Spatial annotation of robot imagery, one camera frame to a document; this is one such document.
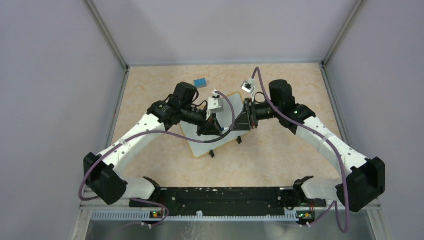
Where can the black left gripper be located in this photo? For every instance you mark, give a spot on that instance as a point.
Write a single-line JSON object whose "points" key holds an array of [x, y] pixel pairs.
{"points": [[212, 127]]}

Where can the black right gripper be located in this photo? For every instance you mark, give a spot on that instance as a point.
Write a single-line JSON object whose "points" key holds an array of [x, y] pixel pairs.
{"points": [[247, 120]]}

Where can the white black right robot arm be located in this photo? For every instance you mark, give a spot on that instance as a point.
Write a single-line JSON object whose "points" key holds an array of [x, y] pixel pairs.
{"points": [[362, 179]]}

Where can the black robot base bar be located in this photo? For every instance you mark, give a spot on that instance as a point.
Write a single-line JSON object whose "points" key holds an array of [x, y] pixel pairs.
{"points": [[232, 201]]}

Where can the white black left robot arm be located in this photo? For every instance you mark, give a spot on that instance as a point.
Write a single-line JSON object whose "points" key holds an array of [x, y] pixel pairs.
{"points": [[103, 171]]}

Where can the blue lego brick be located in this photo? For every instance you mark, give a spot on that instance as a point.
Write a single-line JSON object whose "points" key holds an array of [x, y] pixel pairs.
{"points": [[200, 83]]}

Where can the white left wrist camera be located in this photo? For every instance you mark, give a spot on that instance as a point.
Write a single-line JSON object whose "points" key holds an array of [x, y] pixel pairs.
{"points": [[215, 104]]}

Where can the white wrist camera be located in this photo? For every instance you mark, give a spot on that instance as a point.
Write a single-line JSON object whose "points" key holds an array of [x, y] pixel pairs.
{"points": [[249, 86], [215, 104]]}

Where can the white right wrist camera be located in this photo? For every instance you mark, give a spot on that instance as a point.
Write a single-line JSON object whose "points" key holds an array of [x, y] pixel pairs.
{"points": [[249, 86]]}

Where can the white cable duct strip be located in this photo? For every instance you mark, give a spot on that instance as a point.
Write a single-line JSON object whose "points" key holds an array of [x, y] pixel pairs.
{"points": [[147, 216]]}

